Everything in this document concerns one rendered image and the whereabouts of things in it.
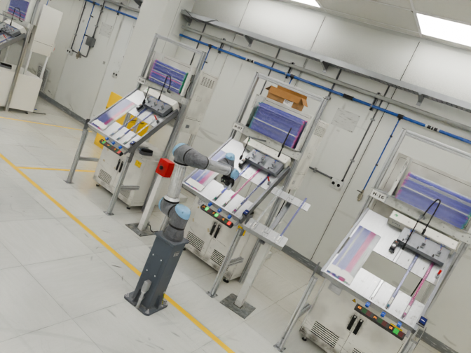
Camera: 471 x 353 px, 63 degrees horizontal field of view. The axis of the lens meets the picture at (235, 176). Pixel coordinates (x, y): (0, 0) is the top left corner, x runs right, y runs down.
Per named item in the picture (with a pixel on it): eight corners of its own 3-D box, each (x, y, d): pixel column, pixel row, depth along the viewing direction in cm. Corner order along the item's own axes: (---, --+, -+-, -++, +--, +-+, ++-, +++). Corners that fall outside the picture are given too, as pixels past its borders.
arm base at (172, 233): (174, 244, 261) (179, 231, 259) (158, 232, 267) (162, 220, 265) (186, 240, 275) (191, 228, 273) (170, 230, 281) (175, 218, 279)
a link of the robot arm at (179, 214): (176, 228, 261) (183, 211, 258) (165, 219, 269) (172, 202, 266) (188, 228, 270) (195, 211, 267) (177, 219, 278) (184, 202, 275)
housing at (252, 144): (285, 174, 350) (285, 163, 339) (244, 152, 373) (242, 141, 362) (290, 168, 354) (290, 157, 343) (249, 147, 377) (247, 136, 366)
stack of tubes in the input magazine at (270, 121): (292, 148, 341) (305, 120, 335) (247, 127, 365) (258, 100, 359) (297, 149, 351) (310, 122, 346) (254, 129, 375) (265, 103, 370)
